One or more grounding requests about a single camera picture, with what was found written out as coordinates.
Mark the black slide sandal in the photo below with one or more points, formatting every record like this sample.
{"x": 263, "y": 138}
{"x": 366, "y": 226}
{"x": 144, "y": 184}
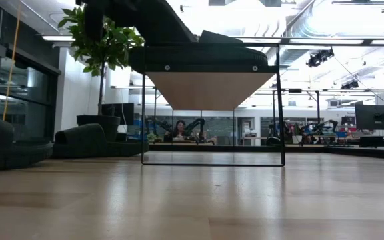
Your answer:
{"x": 195, "y": 58}
{"x": 78, "y": 140}
{"x": 12, "y": 153}

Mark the black background robot arm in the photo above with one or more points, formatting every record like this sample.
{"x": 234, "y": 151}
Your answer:
{"x": 201, "y": 131}

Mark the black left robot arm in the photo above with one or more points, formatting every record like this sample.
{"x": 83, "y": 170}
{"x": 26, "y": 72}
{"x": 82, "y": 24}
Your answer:
{"x": 94, "y": 20}

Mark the green plant in black pot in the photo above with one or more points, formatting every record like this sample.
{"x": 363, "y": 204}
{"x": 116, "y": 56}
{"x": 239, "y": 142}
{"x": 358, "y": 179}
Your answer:
{"x": 112, "y": 50}

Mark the black monitor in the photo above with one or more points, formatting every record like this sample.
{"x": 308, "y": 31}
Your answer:
{"x": 375, "y": 116}
{"x": 125, "y": 113}

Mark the person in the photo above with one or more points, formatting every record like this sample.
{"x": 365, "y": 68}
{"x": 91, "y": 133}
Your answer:
{"x": 180, "y": 128}

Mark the black ceiling spotlight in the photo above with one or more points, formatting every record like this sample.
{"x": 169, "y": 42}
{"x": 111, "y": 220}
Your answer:
{"x": 317, "y": 59}
{"x": 350, "y": 85}

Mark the black frame wooden top shelf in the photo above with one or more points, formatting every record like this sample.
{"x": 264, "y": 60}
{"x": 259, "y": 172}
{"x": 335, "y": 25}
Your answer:
{"x": 208, "y": 90}

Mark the black aluminium rig frame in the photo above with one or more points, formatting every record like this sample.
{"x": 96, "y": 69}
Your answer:
{"x": 212, "y": 147}

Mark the silver ventilation duct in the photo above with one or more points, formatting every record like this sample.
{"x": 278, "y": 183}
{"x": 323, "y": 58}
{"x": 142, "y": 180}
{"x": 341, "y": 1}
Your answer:
{"x": 295, "y": 33}

